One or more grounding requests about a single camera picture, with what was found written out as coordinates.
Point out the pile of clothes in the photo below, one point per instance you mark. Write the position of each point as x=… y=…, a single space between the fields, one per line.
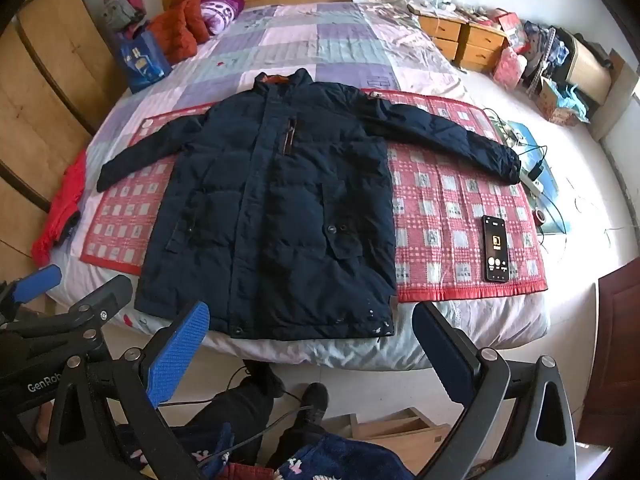
x=540 y=40

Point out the brown wooden door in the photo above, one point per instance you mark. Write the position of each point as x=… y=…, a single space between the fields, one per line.
x=615 y=350

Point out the wooden wardrobe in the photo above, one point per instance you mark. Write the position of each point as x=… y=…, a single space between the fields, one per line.
x=50 y=85

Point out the nightstand clutter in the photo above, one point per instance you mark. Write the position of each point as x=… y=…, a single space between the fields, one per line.
x=450 y=7

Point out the navy padded jacket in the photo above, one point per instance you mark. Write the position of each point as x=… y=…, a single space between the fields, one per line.
x=280 y=210

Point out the cardboard sheet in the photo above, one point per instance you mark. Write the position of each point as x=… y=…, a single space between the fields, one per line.
x=617 y=95

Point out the grey pink cloth bundle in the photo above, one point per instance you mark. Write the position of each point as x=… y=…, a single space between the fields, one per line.
x=122 y=5

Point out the white power strip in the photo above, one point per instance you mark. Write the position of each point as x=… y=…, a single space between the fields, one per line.
x=532 y=185

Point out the black charger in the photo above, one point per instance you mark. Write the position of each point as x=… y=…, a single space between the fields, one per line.
x=539 y=170

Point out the cardboard box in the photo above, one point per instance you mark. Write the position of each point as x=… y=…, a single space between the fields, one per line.
x=552 y=102

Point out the person's navy floral robe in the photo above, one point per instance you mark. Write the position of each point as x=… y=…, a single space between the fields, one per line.
x=340 y=460

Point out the round glass table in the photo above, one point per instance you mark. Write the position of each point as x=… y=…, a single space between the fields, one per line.
x=552 y=210

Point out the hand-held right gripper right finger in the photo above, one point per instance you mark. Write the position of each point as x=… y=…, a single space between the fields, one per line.
x=444 y=355

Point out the purple patterned pillow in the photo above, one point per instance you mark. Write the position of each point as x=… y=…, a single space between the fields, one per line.
x=220 y=12

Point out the blue gift bag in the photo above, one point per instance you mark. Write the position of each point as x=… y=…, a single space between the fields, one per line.
x=142 y=60

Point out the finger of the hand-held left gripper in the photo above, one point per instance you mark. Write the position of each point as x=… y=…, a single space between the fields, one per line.
x=37 y=281
x=107 y=297

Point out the red checked mat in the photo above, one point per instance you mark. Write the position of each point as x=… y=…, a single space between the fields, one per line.
x=440 y=200

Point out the orange red cushion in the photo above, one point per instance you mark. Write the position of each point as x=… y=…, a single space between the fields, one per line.
x=172 y=35

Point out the patchwork quilt bed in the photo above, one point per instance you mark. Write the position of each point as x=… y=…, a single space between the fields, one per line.
x=325 y=35

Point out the person's black shoe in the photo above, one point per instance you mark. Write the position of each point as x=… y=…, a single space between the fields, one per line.
x=315 y=402
x=267 y=377

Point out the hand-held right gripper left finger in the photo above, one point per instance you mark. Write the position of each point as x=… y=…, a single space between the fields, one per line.
x=179 y=347

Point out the red garment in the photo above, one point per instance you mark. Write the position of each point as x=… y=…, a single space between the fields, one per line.
x=62 y=200

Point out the black smartphone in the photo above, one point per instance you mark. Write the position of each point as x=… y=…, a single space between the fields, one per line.
x=496 y=250

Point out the pink bag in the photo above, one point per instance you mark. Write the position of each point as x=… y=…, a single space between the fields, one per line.
x=510 y=70

